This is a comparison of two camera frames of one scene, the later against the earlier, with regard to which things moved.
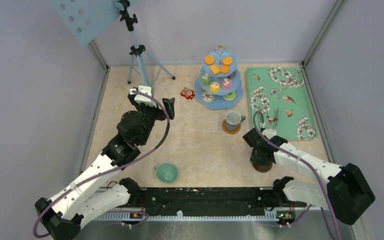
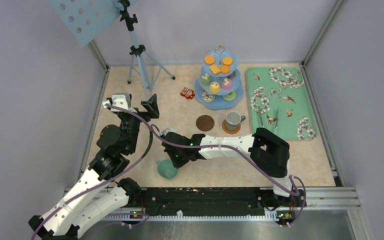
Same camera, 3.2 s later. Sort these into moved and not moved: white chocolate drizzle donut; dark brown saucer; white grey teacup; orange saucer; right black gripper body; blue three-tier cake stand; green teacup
Moved: right black gripper body; dark brown saucer; green teacup
Not moved: white grey teacup; white chocolate drizzle donut; orange saucer; blue three-tier cake stand
